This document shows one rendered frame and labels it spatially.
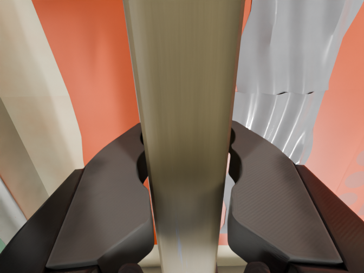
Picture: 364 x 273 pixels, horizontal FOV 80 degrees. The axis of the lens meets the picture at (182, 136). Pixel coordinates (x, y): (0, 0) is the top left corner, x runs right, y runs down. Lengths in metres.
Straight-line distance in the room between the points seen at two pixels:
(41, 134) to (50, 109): 0.03
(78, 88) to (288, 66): 0.16
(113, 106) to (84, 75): 0.03
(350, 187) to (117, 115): 0.24
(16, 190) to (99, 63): 0.13
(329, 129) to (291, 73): 0.07
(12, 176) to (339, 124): 0.28
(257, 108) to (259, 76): 0.03
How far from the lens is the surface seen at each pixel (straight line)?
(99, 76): 0.18
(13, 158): 0.23
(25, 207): 0.25
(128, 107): 0.18
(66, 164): 0.24
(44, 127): 0.22
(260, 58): 0.17
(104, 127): 0.20
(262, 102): 0.18
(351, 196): 0.30
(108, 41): 0.17
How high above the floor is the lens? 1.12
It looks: 58 degrees down
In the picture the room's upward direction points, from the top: 180 degrees counter-clockwise
